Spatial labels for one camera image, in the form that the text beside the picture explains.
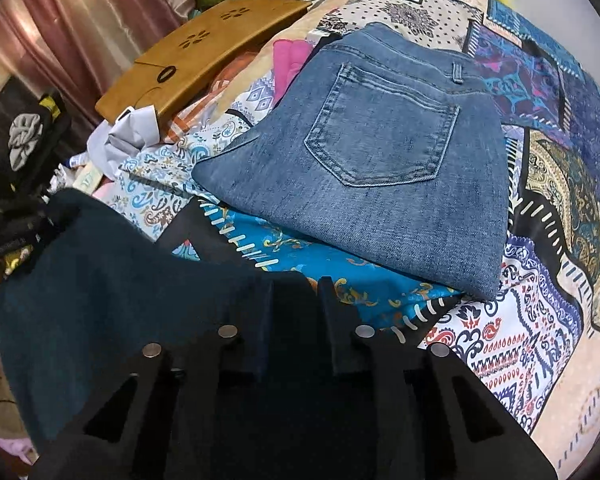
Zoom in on magenta pink cloth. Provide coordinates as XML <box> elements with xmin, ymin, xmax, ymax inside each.
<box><xmin>273</xmin><ymin>39</ymin><xmax>313</xmax><ymax>104</ymax></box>

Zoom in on dark teal fleece pants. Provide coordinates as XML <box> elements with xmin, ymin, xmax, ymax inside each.
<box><xmin>0</xmin><ymin>190</ymin><xmax>332</xmax><ymax>448</ymax></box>

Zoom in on patchwork patterned bedspread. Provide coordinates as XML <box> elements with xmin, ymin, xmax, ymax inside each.
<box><xmin>91</xmin><ymin>0</ymin><xmax>600</xmax><ymax>478</ymax></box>

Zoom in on brown wooden lap desk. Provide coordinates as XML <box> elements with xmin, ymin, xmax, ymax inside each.
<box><xmin>94</xmin><ymin>0</ymin><xmax>309</xmax><ymax>128</ymax></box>

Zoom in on pink striped curtain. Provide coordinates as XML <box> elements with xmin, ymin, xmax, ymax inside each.
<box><xmin>0</xmin><ymin>0</ymin><xmax>195</xmax><ymax>127</ymax></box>

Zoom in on crumpled white paper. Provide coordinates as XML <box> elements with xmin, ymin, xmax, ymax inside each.
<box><xmin>87</xmin><ymin>105</ymin><xmax>161</xmax><ymax>181</ymax></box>

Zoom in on folded blue denim jeans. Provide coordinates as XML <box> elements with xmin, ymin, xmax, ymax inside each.
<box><xmin>193</xmin><ymin>23</ymin><xmax>508</xmax><ymax>300</ymax></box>

